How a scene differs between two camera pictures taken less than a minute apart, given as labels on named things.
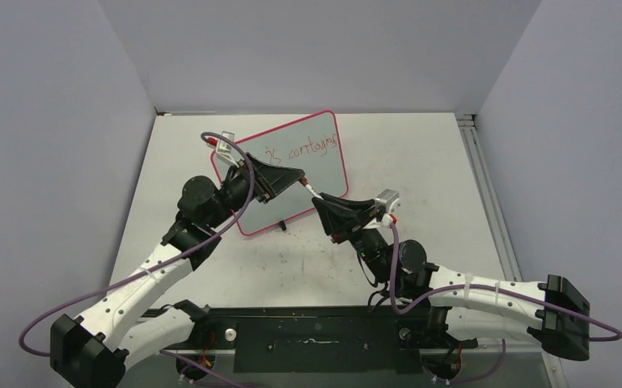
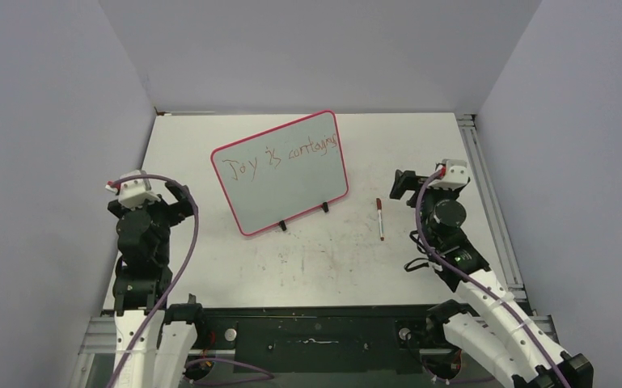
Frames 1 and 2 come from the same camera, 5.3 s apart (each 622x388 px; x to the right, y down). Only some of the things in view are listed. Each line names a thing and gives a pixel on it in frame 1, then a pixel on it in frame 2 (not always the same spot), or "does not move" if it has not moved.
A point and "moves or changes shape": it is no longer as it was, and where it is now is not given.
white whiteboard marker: [313, 191] moves or changes shape
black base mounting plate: [335, 338] does not move
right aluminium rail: [489, 196] does not move
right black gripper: [340, 217] to [407, 180]
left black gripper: [268, 181] to [179, 210]
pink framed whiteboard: [311, 145] does not move
